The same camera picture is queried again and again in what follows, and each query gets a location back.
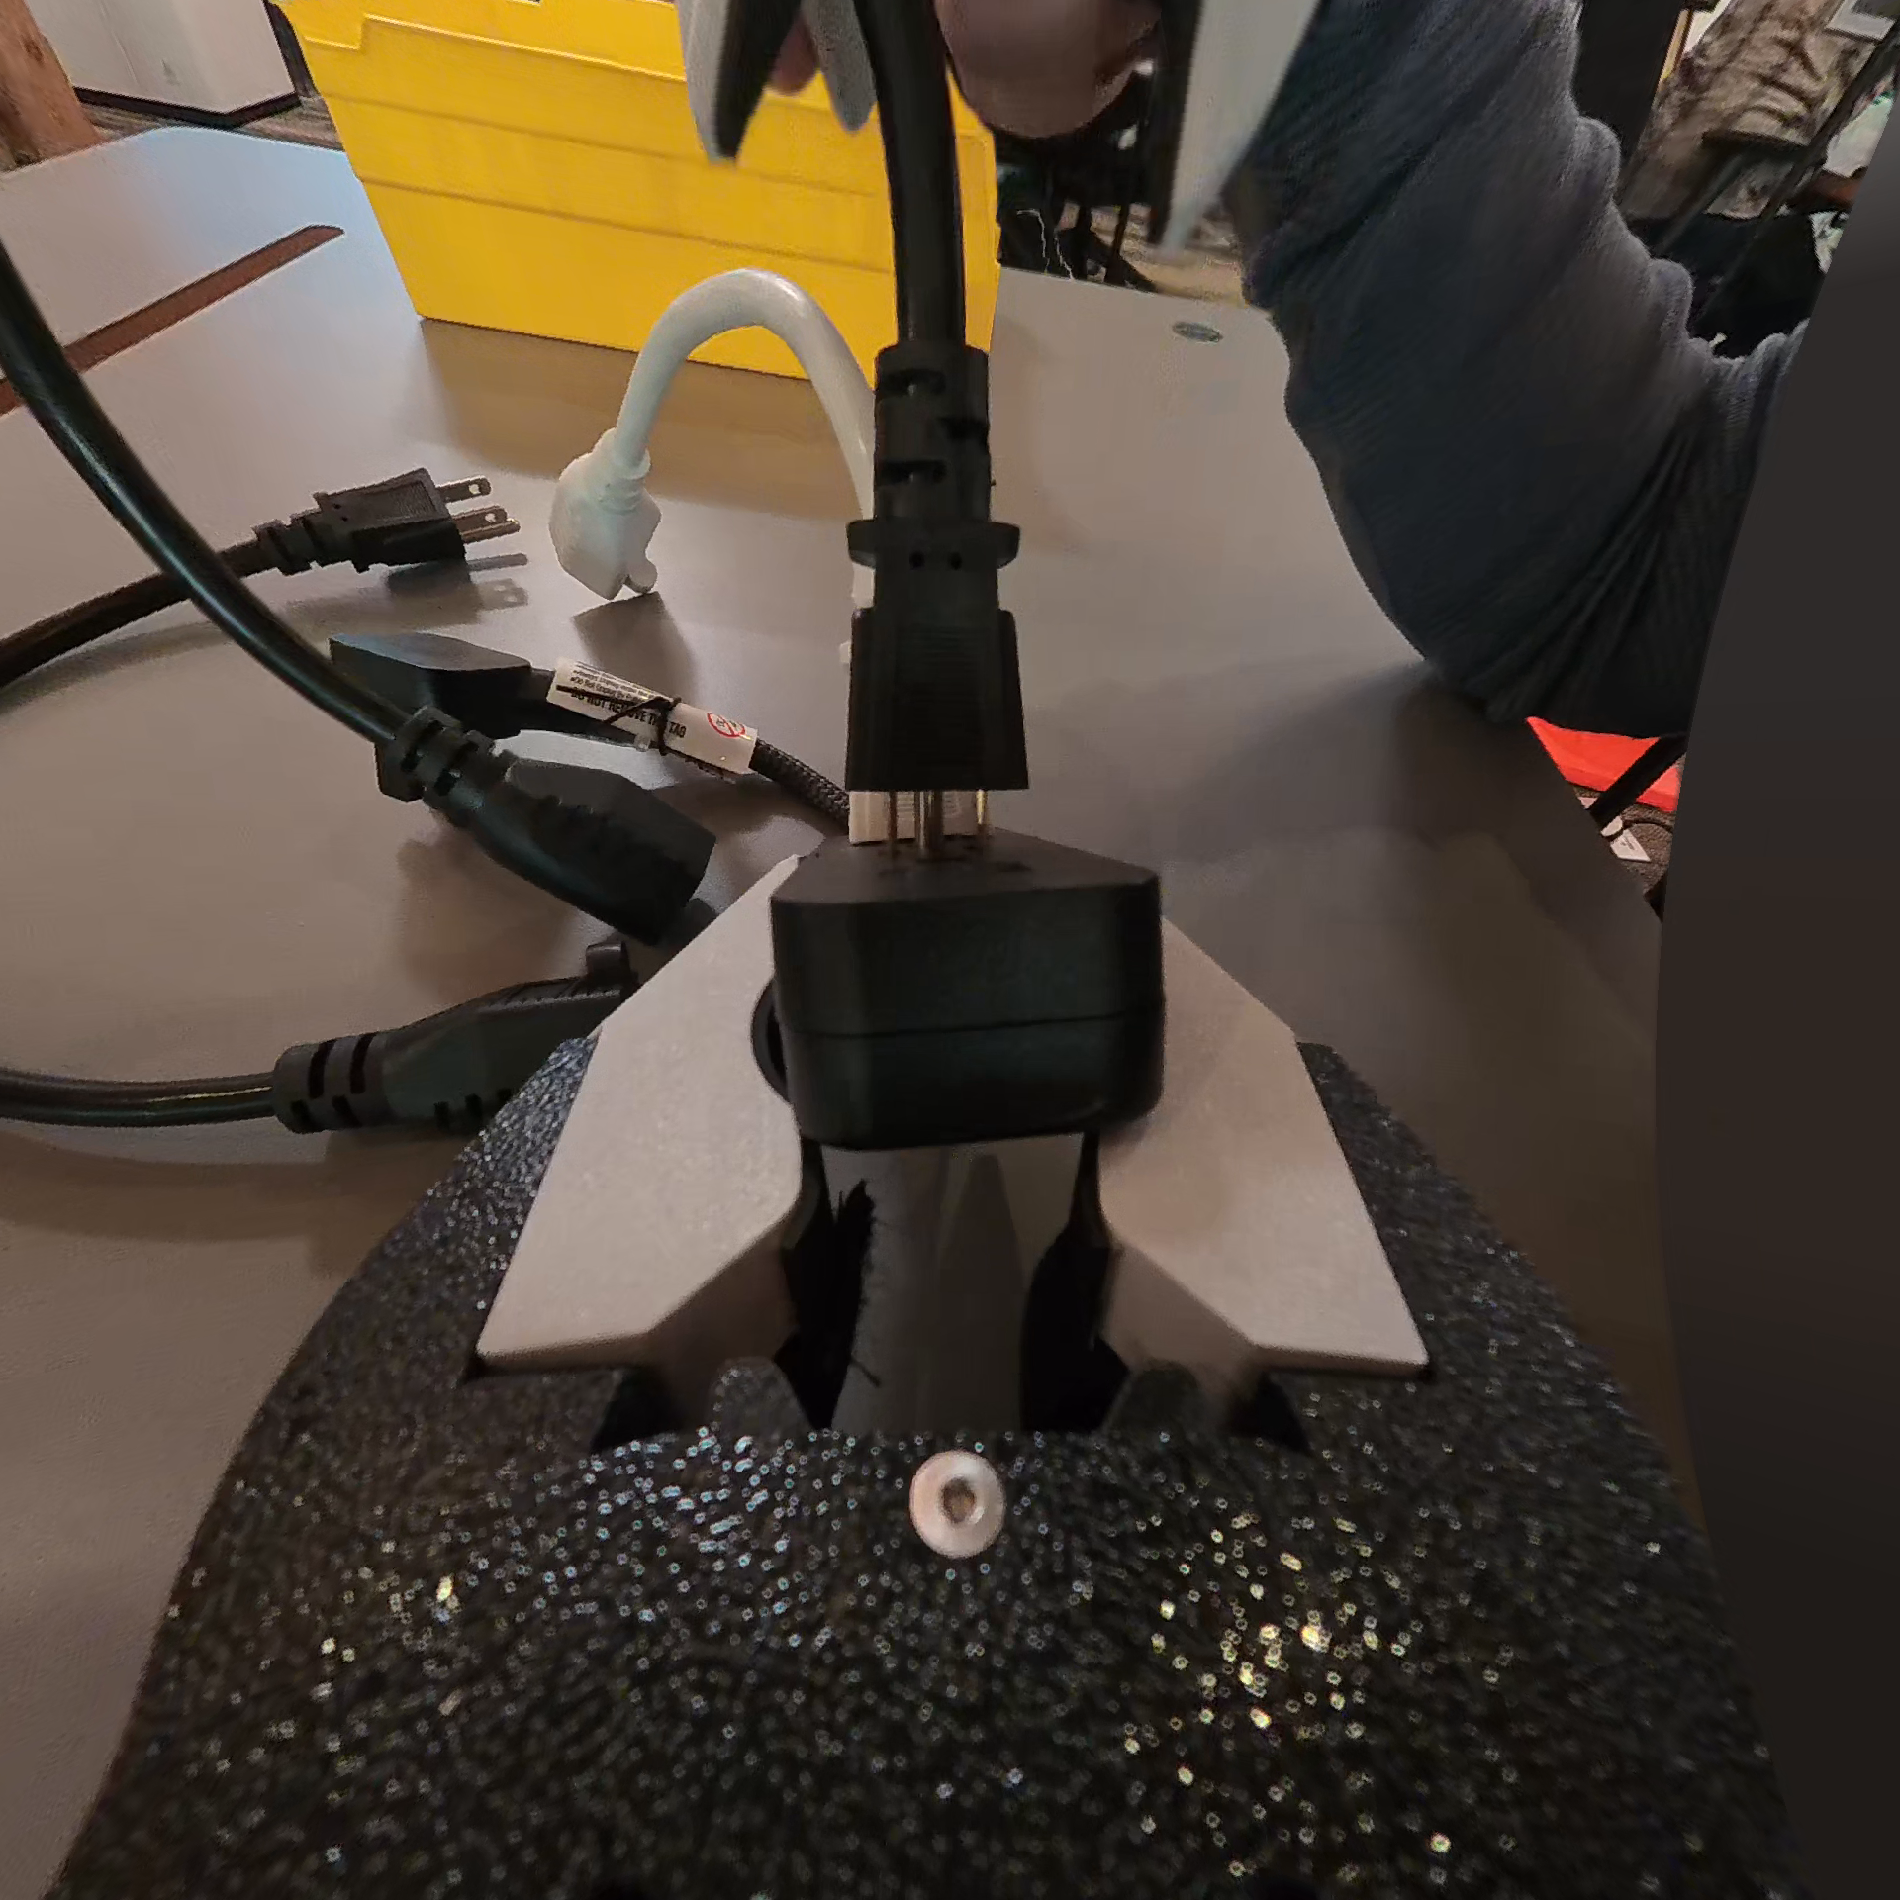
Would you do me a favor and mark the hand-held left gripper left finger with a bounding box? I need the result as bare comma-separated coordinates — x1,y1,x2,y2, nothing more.
474,875,816,1415

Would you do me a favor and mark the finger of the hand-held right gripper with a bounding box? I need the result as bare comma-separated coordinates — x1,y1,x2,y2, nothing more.
1148,0,1324,255
673,0,810,164

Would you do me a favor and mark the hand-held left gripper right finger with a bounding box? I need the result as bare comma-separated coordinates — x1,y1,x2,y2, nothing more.
1094,918,1429,1415

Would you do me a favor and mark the black power adapter block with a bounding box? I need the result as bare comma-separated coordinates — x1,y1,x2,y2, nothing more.
769,830,1167,1153

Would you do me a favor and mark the thick black power cable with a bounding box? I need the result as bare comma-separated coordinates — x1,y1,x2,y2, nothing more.
0,0,1029,949

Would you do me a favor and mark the person's right forearm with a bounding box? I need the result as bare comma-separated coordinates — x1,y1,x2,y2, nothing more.
1245,0,1805,732

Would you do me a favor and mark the person's right hand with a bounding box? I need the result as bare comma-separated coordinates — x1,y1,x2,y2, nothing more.
941,0,1161,141

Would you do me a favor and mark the yellow plastic bin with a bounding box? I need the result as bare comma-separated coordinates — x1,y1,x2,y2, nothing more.
273,0,1011,379

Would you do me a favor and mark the white cabinet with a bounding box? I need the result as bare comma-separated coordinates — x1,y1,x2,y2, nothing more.
66,0,305,123

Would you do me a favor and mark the bright orange object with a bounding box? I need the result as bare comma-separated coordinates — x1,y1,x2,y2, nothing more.
1529,718,1686,820

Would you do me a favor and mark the white power cable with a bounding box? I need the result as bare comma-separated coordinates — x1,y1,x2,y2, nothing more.
549,266,877,666

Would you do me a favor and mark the braided cable with white tag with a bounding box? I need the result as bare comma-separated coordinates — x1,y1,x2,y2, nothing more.
324,630,855,826

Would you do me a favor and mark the short black power cable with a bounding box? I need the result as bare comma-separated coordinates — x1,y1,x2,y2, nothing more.
0,467,642,1136

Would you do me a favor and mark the wooden post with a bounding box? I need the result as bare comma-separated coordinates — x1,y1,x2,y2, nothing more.
0,0,104,174

